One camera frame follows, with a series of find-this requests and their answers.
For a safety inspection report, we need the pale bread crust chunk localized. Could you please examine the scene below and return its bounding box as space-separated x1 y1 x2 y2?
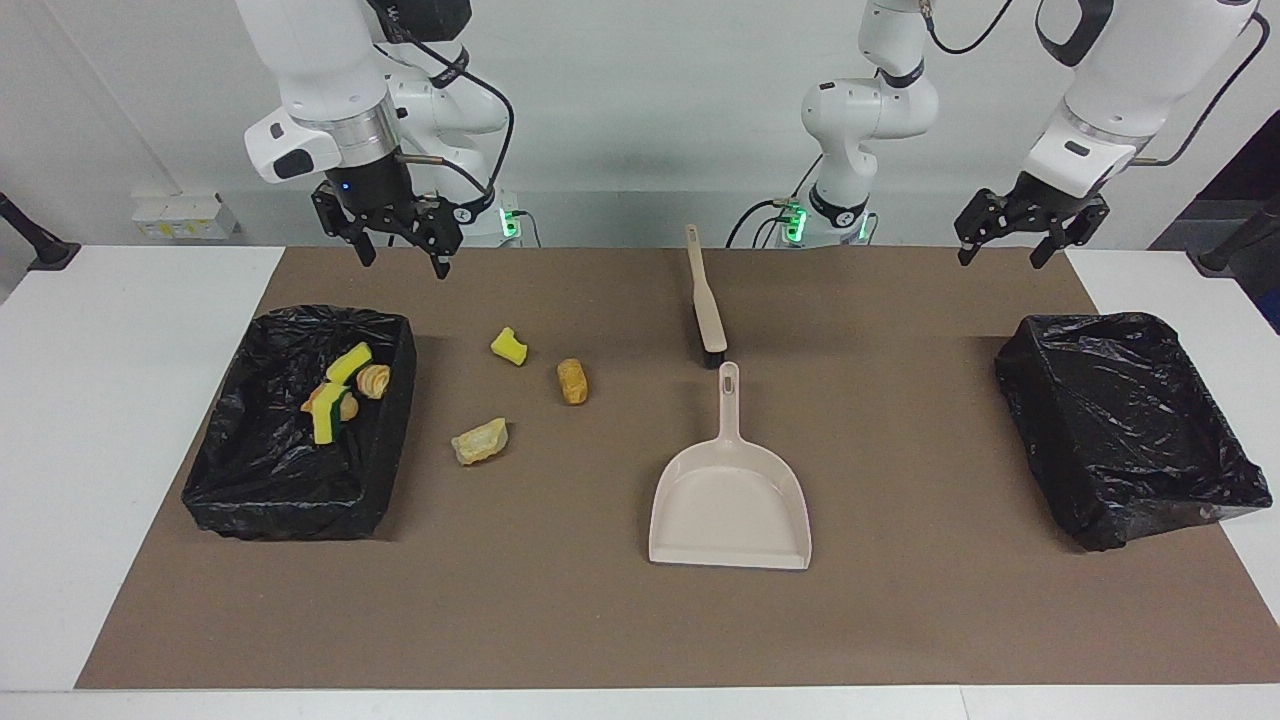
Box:
450 418 511 467

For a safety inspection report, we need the beige brush with black bristles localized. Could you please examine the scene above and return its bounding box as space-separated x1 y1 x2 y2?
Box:
685 225 728 369

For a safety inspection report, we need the beige plastic dustpan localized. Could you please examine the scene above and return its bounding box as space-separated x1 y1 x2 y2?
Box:
648 362 813 571

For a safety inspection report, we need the black bag lined bin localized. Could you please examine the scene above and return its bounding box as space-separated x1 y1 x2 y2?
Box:
995 312 1273 552
180 307 418 542

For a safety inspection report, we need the black stand pole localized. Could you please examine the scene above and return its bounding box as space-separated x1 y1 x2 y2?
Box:
0 192 81 271
1188 195 1280 276

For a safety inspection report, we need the brown table mat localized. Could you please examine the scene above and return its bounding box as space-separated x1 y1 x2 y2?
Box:
75 247 1280 689

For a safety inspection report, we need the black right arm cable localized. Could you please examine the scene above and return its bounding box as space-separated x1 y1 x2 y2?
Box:
375 0 516 201

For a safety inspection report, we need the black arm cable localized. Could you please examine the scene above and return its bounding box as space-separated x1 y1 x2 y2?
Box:
925 0 1271 168
375 0 516 201

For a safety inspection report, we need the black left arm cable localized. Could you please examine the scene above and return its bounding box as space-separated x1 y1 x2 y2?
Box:
925 0 1271 168

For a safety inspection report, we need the white wall power strip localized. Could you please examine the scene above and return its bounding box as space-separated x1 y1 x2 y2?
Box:
132 193 239 241

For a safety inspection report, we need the black base power cable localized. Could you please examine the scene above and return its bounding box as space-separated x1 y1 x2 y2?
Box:
725 195 801 248

